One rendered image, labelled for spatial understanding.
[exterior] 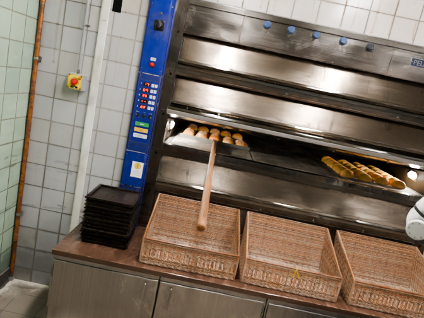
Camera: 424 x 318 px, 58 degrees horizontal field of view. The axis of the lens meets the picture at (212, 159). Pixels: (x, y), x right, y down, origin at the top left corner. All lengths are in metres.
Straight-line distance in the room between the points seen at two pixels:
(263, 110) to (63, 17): 1.38
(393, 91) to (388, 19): 0.44
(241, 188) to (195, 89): 0.71
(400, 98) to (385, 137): 0.25
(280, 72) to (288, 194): 0.79
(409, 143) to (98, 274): 2.06
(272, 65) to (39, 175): 1.70
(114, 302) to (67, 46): 1.58
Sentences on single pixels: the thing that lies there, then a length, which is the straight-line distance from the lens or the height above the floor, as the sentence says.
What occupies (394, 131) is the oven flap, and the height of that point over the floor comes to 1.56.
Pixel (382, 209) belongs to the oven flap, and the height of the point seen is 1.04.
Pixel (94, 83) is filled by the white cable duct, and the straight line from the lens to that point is 2.61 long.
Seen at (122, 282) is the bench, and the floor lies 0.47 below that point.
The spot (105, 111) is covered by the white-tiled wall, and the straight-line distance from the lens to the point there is 2.61.
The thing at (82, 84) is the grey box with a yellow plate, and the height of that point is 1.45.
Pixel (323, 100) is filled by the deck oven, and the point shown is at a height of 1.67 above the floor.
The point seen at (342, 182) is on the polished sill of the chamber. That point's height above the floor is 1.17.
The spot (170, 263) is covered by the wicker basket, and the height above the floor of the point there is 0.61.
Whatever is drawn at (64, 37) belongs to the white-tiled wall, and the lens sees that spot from 2.70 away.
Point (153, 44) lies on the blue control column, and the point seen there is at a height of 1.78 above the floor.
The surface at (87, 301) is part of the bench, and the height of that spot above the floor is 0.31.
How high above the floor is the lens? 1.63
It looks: 11 degrees down
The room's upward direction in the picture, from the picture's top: 12 degrees clockwise
